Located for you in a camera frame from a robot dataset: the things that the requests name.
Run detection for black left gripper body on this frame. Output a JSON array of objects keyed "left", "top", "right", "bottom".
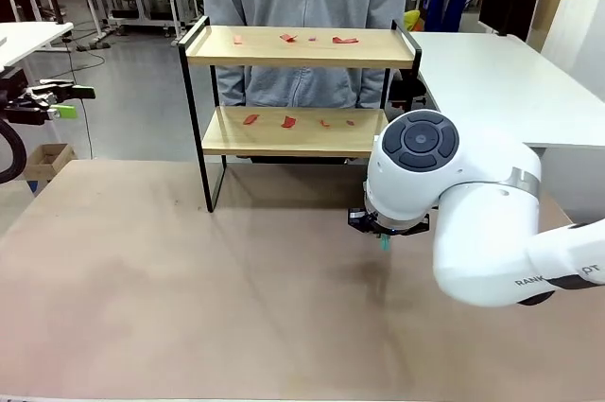
[{"left": 0, "top": 87, "right": 53, "bottom": 126}]

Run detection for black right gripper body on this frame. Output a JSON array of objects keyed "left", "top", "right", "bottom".
[{"left": 348, "top": 206, "right": 431, "bottom": 237}]

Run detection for person left forearm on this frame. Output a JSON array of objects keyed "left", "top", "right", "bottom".
[{"left": 361, "top": 67, "right": 393, "bottom": 108}]

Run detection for person right forearm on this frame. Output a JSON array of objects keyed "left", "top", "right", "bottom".
[{"left": 215, "top": 65, "right": 247, "bottom": 107}]

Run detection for open cardboard box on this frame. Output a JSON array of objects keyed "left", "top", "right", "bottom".
[{"left": 24, "top": 143, "right": 78, "bottom": 184}]

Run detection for white desk with clamp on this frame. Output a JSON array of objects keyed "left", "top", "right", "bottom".
[{"left": 0, "top": 22, "right": 76, "bottom": 91}]

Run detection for black office chair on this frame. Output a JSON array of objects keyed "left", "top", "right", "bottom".
[{"left": 388, "top": 76, "right": 427, "bottom": 110}]

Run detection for black monitor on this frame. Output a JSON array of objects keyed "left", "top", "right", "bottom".
[{"left": 478, "top": 0, "right": 542, "bottom": 40}]

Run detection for white board panel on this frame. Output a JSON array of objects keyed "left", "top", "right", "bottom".
[{"left": 541, "top": 0, "right": 605, "bottom": 67}]

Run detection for black corrugated cable hose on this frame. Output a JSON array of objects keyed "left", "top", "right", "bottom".
[{"left": 0, "top": 117, "right": 26, "bottom": 184}]

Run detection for black frame wooden shelf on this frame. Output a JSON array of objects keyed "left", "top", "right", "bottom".
[{"left": 178, "top": 15, "right": 423, "bottom": 214}]

